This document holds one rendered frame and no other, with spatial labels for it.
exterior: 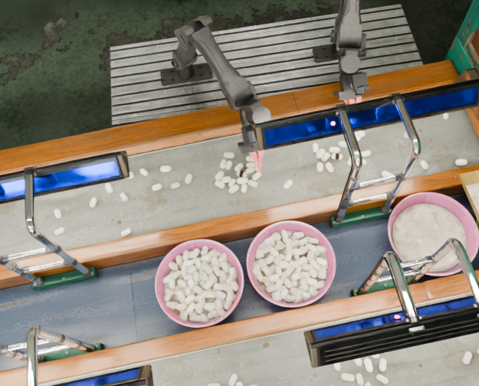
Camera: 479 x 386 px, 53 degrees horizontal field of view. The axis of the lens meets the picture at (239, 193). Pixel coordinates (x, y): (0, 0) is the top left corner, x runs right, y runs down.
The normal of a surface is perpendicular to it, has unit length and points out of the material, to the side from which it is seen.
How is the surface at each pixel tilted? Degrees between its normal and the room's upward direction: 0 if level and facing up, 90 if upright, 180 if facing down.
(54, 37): 0
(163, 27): 0
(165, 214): 0
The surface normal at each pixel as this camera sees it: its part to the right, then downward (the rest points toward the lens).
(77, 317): -0.06, -0.41
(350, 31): -0.11, 0.09
